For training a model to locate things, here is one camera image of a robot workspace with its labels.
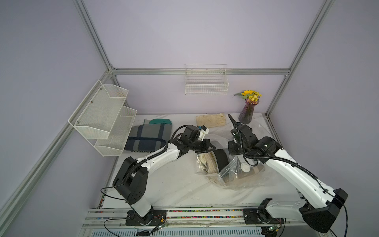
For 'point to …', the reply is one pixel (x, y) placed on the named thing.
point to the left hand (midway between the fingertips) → (214, 149)
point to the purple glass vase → (246, 113)
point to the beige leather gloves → (209, 120)
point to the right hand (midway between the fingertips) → (233, 147)
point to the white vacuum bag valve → (245, 167)
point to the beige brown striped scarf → (255, 170)
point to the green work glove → (160, 121)
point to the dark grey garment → (148, 138)
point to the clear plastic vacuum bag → (230, 172)
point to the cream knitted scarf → (208, 163)
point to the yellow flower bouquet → (251, 97)
